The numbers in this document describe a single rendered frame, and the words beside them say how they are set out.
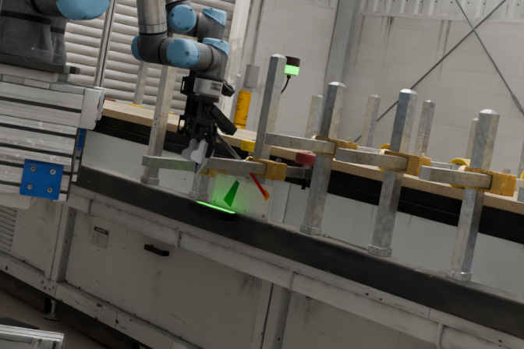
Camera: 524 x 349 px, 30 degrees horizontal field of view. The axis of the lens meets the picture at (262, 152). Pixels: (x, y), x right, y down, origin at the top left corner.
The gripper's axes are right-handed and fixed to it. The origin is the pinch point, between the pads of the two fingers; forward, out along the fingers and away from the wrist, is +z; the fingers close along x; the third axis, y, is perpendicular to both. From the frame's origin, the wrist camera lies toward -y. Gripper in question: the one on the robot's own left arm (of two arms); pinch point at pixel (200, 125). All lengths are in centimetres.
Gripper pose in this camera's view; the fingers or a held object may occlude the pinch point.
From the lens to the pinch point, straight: 296.5
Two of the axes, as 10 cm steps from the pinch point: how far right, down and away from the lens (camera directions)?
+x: -4.5, -0.3, -8.9
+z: -1.8, 9.8, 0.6
